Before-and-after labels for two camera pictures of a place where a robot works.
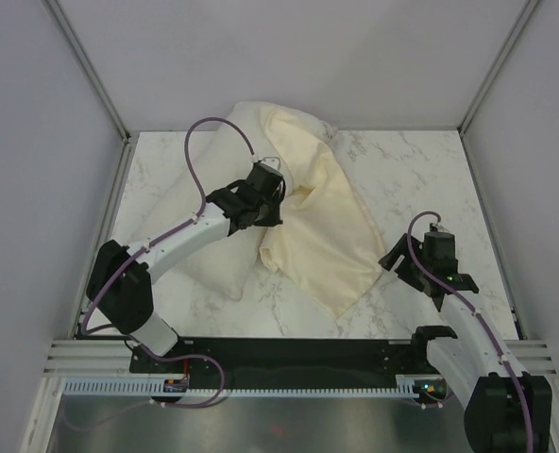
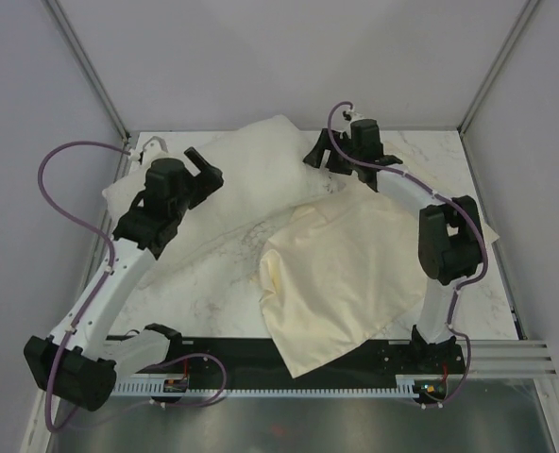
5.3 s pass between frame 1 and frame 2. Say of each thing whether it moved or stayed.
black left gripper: moved
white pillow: moved
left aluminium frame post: stayed
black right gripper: moved
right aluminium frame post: stayed
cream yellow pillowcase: moved
